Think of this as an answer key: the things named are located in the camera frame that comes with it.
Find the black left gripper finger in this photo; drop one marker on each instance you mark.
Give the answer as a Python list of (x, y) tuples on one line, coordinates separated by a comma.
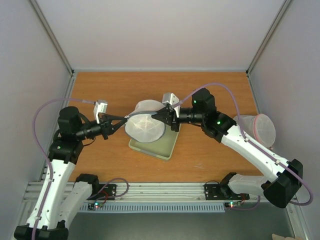
[(108, 117), (115, 127)]

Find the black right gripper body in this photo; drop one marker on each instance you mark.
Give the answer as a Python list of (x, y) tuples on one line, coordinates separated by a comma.
[(173, 119)]

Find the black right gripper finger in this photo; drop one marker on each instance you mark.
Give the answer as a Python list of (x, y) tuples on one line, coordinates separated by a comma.
[(165, 111), (164, 118)]

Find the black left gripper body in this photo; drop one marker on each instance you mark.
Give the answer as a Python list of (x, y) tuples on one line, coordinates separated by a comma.
[(105, 126)]

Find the white mesh laundry bag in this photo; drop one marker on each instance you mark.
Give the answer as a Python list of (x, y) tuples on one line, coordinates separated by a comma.
[(140, 125)]

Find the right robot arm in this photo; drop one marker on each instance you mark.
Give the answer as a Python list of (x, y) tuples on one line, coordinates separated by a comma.
[(222, 128)]

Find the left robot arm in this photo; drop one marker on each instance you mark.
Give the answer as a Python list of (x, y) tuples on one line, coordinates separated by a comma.
[(52, 215)]

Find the pink-rimmed mesh laundry bag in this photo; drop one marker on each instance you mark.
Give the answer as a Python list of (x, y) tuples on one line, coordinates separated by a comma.
[(260, 127)]

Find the green plastic basket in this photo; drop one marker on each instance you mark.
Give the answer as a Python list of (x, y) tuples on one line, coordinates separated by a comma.
[(162, 148)]

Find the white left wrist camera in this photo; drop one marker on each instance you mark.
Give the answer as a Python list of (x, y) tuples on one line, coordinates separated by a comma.
[(100, 107)]

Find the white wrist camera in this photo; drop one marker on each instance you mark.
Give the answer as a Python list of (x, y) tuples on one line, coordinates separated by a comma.
[(173, 101), (100, 107)]

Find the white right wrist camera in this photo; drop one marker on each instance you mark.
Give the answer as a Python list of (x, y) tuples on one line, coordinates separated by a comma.
[(173, 101)]

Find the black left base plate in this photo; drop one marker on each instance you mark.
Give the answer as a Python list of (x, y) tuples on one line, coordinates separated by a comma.
[(108, 193)]

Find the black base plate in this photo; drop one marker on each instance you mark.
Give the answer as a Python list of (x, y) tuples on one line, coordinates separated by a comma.
[(108, 193), (212, 191)]

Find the aluminium front rail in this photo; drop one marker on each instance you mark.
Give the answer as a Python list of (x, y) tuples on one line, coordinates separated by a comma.
[(190, 191)]

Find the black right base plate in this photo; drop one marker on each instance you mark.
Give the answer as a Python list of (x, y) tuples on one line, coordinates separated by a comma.
[(212, 191)]

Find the grey slotted cable duct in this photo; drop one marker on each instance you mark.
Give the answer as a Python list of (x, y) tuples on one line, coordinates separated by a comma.
[(130, 208)]

